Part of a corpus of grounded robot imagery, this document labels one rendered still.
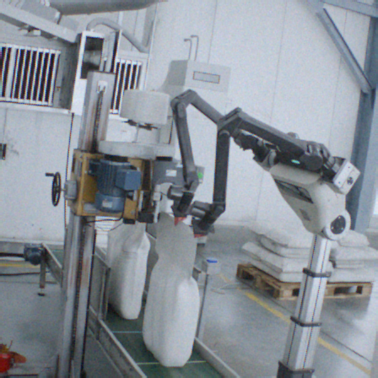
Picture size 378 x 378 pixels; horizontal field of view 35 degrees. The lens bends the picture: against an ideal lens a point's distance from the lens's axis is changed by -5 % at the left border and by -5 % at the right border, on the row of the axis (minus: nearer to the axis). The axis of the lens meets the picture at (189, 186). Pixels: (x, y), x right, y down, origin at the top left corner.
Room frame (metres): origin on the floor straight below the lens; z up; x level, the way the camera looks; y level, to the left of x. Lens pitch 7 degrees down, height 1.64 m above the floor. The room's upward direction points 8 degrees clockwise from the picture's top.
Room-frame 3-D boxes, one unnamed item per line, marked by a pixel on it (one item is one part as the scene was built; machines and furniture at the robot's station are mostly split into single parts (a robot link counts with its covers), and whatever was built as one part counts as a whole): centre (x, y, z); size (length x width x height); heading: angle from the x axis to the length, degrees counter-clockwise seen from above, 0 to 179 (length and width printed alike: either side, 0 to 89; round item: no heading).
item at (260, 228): (6.27, -0.97, 0.56); 0.66 x 0.43 x 0.15; 112
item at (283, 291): (6.23, -1.32, 0.07); 1.20 x 0.82 x 0.14; 117
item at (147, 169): (3.33, 0.26, 1.26); 0.22 x 0.05 x 0.16; 25
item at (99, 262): (3.74, 0.58, 0.54); 1.05 x 0.02 x 0.41; 25
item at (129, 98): (3.34, 0.35, 1.61); 0.15 x 0.14 x 0.17; 25
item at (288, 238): (5.91, -1.16, 0.56); 0.66 x 0.42 x 0.15; 115
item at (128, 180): (2.97, 0.29, 1.25); 0.10 x 0.08 x 0.12; 140
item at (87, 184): (3.26, 0.44, 1.18); 0.34 x 0.25 x 0.31; 115
